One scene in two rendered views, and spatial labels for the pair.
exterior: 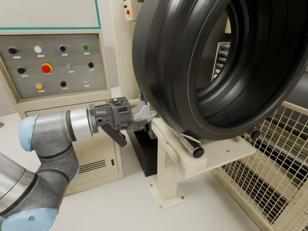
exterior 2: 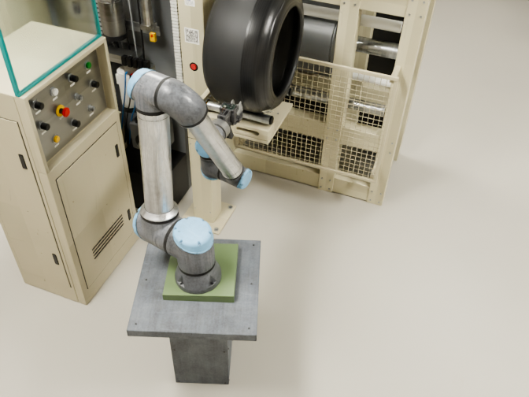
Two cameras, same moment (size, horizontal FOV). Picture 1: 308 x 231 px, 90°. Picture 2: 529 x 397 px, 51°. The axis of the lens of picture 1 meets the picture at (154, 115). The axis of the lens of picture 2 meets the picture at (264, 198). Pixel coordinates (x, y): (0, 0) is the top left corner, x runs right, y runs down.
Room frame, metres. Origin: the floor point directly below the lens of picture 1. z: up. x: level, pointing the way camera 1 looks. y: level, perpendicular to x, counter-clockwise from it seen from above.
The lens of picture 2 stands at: (-1.06, 1.52, 2.43)
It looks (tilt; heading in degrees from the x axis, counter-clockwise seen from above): 42 degrees down; 312
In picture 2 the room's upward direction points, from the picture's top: 2 degrees clockwise
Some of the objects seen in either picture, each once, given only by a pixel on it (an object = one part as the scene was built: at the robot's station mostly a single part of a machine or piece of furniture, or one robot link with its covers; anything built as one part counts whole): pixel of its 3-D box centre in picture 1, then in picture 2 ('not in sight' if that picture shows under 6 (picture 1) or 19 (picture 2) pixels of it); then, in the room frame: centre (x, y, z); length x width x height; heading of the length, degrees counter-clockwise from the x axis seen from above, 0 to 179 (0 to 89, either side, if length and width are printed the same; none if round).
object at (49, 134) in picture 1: (50, 130); (209, 141); (0.35, 0.29, 1.04); 0.12 x 0.09 x 0.10; 112
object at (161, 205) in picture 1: (166, 191); (208, 213); (0.85, -0.11, 0.01); 0.27 x 0.27 x 0.02; 22
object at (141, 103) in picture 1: (143, 108); not in sight; (0.47, 0.04, 1.05); 0.09 x 0.03 x 0.06; 112
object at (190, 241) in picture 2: not in sight; (192, 243); (0.13, 0.60, 0.82); 0.17 x 0.15 x 0.18; 9
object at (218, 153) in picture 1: (198, 137); (248, 114); (0.62, -0.22, 0.80); 0.37 x 0.36 x 0.02; 112
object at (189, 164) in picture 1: (173, 138); (238, 123); (0.57, -0.09, 0.83); 0.36 x 0.09 x 0.06; 22
